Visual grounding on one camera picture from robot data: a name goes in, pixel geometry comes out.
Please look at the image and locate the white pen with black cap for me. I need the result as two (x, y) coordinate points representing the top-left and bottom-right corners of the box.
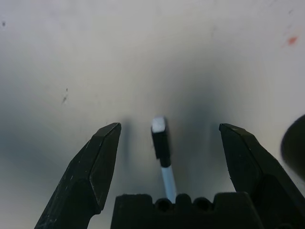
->
(151, 116), (178, 203)

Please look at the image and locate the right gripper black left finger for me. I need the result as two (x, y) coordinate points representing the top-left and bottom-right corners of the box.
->
(33, 123), (122, 229)

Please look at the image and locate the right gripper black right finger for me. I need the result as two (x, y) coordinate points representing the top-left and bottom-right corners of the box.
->
(218, 123), (305, 229)

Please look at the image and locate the black plastic cup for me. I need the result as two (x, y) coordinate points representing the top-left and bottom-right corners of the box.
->
(280, 115), (305, 174)

